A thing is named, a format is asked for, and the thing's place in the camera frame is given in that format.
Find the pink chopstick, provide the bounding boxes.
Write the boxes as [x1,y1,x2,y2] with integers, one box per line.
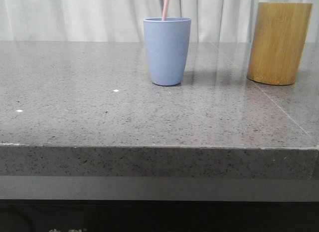
[161,0,170,21]

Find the white pleated curtain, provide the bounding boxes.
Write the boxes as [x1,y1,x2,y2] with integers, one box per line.
[0,0,319,42]

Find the bamboo wooden cylinder holder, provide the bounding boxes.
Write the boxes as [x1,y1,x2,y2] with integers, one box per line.
[247,2,313,85]

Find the blue plastic cup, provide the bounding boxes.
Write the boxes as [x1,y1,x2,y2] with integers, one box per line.
[143,17,191,86]

